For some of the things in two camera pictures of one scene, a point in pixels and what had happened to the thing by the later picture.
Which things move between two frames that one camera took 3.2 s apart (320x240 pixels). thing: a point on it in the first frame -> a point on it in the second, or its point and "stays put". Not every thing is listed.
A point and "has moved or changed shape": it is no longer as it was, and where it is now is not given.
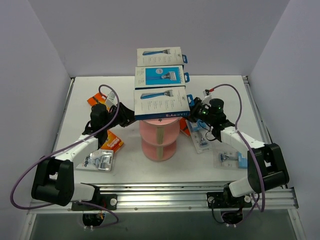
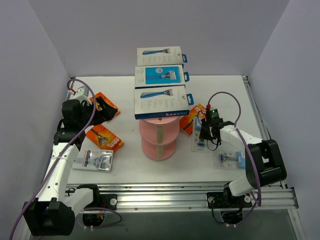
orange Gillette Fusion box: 113,142 stays put
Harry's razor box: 162,103 stays put
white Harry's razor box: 160,56 stays put
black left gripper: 126,114 -> 95,113
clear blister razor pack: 198,129 has moved or changed shape
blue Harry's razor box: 155,77 stays put
